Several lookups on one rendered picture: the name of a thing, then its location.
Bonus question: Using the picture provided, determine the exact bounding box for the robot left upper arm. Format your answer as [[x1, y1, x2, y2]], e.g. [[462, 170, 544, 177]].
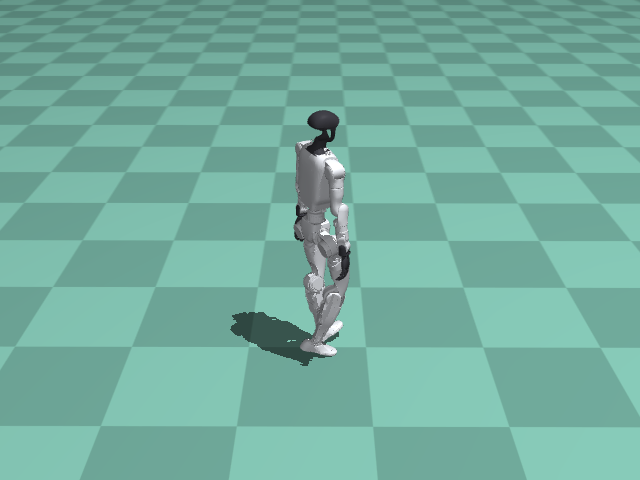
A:
[[295, 140, 311, 184]]

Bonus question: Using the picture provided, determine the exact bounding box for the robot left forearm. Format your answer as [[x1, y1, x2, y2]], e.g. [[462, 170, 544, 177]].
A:
[[295, 182, 308, 214]]

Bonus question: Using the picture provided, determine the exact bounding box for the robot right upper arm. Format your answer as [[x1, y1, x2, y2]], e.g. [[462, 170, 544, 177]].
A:
[[325, 159, 349, 217]]

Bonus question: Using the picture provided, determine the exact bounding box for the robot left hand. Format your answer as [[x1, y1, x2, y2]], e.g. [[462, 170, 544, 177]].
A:
[[294, 205, 307, 242]]

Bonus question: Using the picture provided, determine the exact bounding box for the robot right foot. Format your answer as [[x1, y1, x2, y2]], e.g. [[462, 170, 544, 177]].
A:
[[300, 338, 337, 356]]

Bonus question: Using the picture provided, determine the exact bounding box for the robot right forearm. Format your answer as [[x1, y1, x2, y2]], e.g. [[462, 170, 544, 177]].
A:
[[333, 205, 351, 253]]

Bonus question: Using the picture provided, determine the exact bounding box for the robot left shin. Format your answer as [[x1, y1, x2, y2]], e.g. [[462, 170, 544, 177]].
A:
[[303, 273, 325, 325]]

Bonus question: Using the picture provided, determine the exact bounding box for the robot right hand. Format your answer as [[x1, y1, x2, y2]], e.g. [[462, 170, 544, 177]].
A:
[[335, 245, 350, 280]]

